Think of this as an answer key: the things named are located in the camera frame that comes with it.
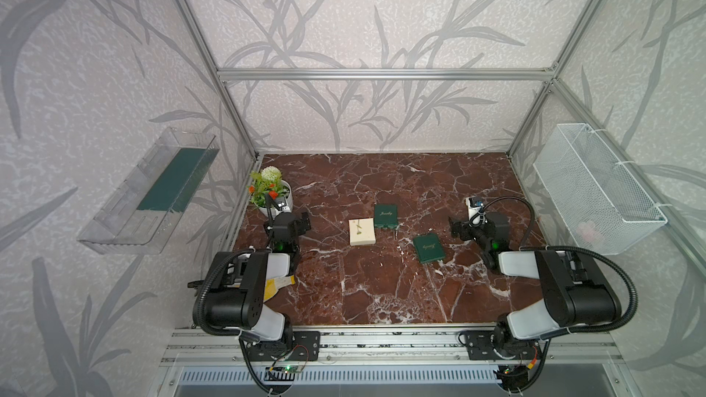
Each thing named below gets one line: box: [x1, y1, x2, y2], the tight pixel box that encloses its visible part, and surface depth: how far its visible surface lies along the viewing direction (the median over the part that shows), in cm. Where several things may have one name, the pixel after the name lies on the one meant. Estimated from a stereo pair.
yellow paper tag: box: [262, 274, 297, 303], surface depth 86 cm
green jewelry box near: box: [413, 232, 446, 264], surface depth 91 cm
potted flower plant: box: [247, 165, 293, 218], surface depth 94 cm
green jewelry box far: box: [374, 204, 399, 230], surface depth 100 cm
